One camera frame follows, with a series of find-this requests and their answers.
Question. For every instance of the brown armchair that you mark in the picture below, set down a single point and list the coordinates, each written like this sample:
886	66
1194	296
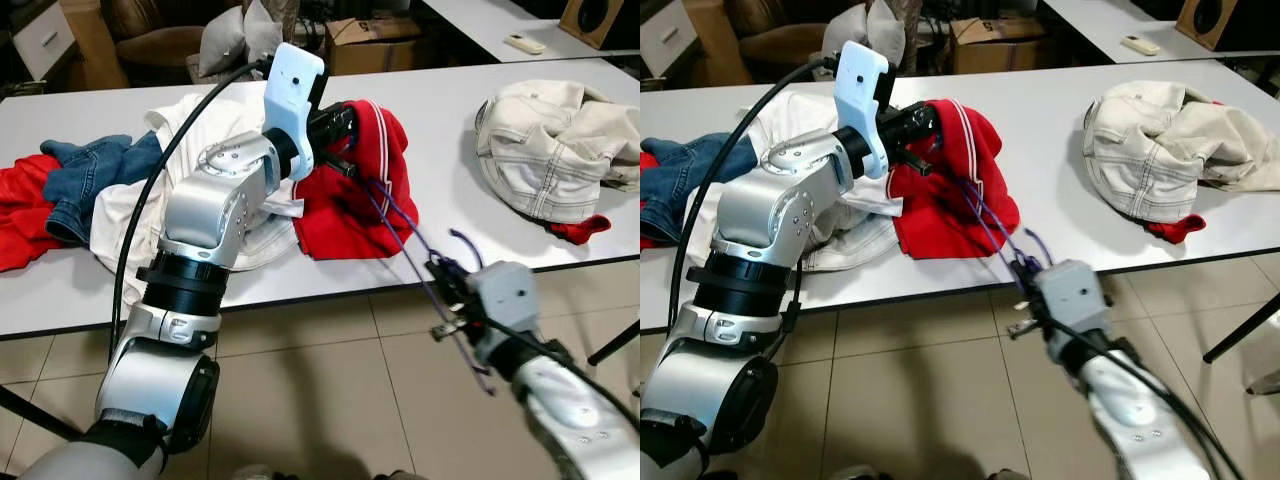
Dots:
150	40
775	40

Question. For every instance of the plain red cloth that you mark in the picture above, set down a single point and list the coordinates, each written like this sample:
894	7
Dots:
25	220
648	160

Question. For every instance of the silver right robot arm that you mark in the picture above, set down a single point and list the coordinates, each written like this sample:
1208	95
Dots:
570	410
1130	410

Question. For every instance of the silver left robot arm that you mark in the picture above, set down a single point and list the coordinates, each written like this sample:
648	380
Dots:
215	200
770	200

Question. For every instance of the white remote control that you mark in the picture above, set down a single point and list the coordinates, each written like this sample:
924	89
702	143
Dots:
1140	45
525	44

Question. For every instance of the wooden speaker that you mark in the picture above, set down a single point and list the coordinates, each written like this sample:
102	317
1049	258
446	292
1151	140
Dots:
1205	22
590	22

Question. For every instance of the wooden cabinet with white drawer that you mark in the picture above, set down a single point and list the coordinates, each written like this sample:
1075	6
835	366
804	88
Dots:
715	40
95	45

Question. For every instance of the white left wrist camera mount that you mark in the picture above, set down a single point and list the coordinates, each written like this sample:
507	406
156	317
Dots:
860	95
292	95

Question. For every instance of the grey cushion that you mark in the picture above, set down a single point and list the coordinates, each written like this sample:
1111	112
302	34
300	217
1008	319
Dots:
235	40
870	30

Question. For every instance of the blue denim jeans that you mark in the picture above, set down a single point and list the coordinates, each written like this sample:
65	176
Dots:
690	180
95	180

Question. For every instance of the white denim jeans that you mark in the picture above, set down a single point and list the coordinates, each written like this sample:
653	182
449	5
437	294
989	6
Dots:
1150	150
545	150

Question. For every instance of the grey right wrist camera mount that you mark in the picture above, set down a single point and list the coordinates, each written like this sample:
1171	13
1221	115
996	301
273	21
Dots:
1075	295
510	295

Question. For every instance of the red garment with white stripes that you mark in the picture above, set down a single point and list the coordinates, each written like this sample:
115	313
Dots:
950	215
350	215

